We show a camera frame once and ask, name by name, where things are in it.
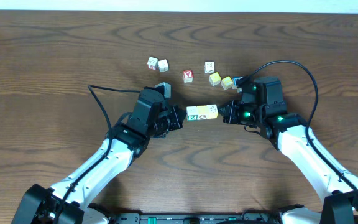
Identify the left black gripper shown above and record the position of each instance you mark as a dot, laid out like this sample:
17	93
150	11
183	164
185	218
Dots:
176	115

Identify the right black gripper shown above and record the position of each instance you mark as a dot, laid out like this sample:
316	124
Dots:
232	117

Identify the red M letter block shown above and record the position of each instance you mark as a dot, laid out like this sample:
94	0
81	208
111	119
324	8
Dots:
192	113

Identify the green picture block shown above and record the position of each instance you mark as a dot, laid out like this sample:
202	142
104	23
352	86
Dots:
212	111

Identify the cream picture block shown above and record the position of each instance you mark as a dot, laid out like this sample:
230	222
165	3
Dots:
202	112

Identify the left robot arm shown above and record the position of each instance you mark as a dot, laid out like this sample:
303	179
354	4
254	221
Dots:
66	201

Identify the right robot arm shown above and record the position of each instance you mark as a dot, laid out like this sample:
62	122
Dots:
263	108

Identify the blue picture block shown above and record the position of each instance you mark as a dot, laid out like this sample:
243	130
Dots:
235	84

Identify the yellow block right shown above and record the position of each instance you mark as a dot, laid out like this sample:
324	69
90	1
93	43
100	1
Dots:
227	83

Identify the yellow block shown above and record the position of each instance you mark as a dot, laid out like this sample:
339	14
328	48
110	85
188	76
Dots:
227	83
215	79

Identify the yellow block left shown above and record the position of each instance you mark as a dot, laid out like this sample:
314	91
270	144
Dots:
215	79

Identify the red A letter block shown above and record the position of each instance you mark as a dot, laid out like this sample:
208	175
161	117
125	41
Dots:
187	76

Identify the white B letter block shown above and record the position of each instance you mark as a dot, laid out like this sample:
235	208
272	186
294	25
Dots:
209	67

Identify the white block red side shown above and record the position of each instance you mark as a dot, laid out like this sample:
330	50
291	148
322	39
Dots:
152	63

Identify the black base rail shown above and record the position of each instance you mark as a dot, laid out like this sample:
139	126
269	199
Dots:
136	218

